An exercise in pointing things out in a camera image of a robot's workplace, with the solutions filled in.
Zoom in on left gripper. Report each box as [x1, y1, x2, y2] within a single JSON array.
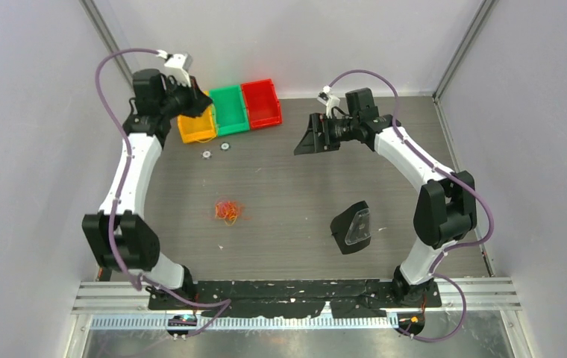
[[159, 75, 212, 120]]

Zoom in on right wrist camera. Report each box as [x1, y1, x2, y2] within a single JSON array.
[[317, 86, 340, 118]]

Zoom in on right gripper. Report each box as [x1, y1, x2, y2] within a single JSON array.
[[294, 113, 359, 156]]

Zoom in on green plastic bin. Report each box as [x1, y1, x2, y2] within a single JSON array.
[[210, 85, 249, 136]]

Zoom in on yellow plastic bin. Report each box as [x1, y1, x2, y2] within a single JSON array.
[[177, 104, 218, 144]]

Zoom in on cable bundle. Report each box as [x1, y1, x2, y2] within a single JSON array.
[[213, 197, 248, 227]]

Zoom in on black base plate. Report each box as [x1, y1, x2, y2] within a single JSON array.
[[147, 279, 442, 320]]

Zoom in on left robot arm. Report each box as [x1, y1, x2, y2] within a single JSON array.
[[81, 69, 213, 309]]

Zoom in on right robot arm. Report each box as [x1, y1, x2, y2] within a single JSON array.
[[294, 86, 477, 307]]

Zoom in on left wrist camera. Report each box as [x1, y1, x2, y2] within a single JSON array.
[[156, 50, 192, 87]]

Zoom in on red plastic bin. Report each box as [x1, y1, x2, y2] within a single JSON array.
[[240, 78, 282, 131]]

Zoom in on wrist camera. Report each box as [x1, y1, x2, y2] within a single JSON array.
[[156, 50, 192, 87], [317, 86, 340, 118]]

